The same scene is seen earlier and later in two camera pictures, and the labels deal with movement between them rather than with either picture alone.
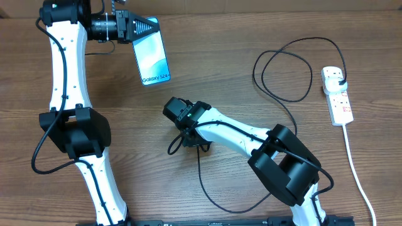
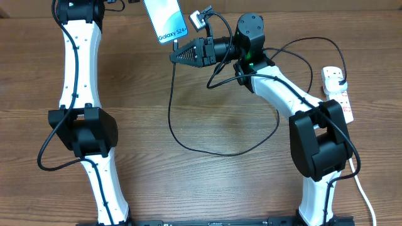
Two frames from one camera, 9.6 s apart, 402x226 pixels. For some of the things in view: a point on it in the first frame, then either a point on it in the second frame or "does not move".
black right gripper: [195, 142] → [202, 46]
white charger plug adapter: [332, 85] does not move
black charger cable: [274, 52] → [270, 135]
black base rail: [328, 221] does not move
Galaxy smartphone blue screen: [151, 58] → [168, 19]
